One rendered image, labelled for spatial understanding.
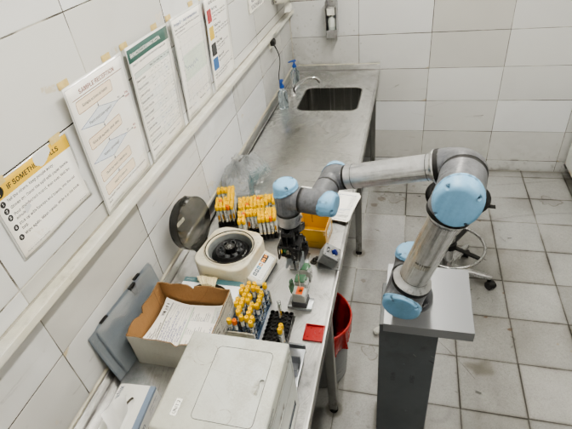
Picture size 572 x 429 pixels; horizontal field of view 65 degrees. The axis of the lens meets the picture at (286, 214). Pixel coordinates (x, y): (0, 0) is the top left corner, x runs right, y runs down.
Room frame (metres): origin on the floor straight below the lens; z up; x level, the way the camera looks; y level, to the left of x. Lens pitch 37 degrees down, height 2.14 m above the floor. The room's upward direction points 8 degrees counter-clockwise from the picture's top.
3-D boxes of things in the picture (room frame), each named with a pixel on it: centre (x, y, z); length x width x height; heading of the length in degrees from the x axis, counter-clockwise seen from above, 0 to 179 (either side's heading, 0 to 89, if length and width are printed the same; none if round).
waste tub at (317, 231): (1.48, -0.11, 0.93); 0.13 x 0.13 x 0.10; 69
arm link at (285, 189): (1.09, -0.01, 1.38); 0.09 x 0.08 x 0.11; 62
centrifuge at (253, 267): (1.35, 0.22, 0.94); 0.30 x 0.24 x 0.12; 63
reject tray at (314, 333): (0.98, -0.04, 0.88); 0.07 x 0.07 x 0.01; 72
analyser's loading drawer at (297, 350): (0.81, 0.06, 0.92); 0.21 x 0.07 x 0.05; 162
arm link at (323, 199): (1.06, -0.11, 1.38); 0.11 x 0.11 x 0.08; 62
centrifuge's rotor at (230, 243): (1.36, 0.24, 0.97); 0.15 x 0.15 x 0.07
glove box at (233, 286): (1.20, 0.32, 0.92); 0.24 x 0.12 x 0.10; 72
